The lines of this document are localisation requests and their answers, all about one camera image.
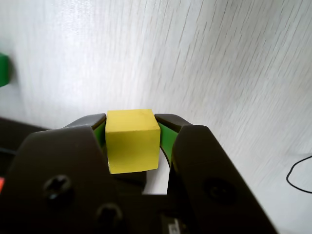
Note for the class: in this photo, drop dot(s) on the yellow wooden cube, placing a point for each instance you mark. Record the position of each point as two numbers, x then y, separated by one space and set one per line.
132 141

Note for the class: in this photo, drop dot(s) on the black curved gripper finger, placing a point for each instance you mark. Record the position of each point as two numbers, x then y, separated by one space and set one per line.
207 158

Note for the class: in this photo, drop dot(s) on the green wooden cube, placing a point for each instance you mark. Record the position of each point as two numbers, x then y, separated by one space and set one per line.
3 70

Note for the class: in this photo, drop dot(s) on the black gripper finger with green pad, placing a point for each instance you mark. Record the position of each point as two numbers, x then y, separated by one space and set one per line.
61 158

